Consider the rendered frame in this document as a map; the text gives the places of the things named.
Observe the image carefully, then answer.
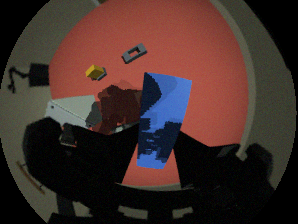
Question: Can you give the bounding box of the blue rectangular block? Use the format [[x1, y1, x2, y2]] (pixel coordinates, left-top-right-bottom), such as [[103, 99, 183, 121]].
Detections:
[[136, 72, 193, 169]]

